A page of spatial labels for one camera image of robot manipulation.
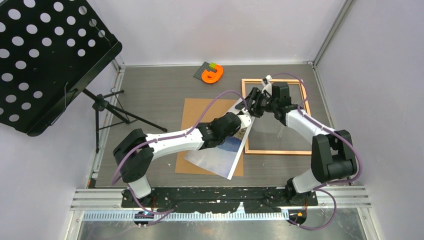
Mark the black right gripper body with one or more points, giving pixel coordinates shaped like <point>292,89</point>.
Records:
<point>264,104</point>

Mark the transparent acrylic sheet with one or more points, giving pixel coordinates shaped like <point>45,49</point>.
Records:
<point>268,134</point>

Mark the wooden picture frame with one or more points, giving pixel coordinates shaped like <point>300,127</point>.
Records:
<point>304,97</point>

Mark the brown cardboard backing board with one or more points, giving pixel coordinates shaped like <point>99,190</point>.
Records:
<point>193,108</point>

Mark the landscape photo print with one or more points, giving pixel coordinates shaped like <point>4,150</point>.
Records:
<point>223,159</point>

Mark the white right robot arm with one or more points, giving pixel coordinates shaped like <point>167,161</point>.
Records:
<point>332,155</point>

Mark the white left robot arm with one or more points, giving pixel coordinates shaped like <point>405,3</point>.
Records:
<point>212,146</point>

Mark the grey lego baseplate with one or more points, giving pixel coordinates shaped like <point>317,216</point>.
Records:
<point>198,73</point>

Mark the black perforated music stand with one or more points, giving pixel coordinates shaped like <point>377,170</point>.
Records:
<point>50,51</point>

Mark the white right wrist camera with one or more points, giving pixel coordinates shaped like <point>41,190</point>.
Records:
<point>266,84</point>

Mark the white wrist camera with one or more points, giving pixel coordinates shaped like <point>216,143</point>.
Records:
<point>245,120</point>
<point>266,84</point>

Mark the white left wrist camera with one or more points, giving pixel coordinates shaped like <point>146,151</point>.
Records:
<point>245,120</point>

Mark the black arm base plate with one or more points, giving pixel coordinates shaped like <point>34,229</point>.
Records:
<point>218,200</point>

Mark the aluminium rail with ruler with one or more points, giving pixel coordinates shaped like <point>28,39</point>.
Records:
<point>106,205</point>

